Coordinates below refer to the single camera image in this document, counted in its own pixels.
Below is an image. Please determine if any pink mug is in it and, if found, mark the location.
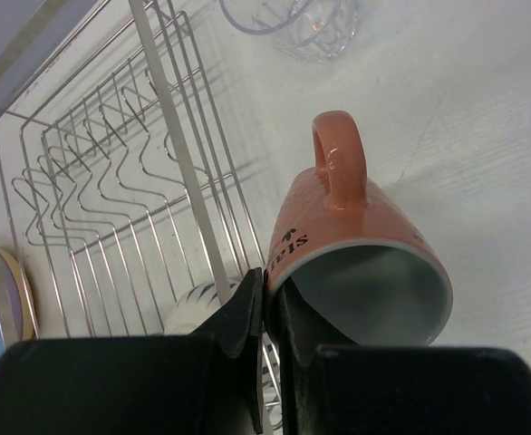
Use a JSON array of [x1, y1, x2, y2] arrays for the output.
[[264, 111, 453, 346]]

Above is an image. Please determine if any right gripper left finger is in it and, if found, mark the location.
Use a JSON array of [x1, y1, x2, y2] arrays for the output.
[[0, 268, 264, 434]]

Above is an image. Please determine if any purple plate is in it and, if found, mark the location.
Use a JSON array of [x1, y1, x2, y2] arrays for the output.
[[0, 248, 26, 341]]

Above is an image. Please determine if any metal wire dish rack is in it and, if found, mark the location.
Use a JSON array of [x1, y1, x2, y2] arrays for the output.
[[0, 1, 282, 434]]

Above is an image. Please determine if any clear glass tumbler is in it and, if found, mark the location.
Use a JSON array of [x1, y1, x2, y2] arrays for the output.
[[219, 0, 359, 62]]

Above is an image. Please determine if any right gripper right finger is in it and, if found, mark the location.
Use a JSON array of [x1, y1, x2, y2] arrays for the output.
[[277, 285, 531, 434]]

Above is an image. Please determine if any yellow plate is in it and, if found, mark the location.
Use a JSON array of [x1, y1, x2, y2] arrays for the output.
[[6, 250, 35, 341]]

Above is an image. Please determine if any white blue-striped bowl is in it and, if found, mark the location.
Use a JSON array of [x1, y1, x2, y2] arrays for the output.
[[163, 281, 224, 335]]

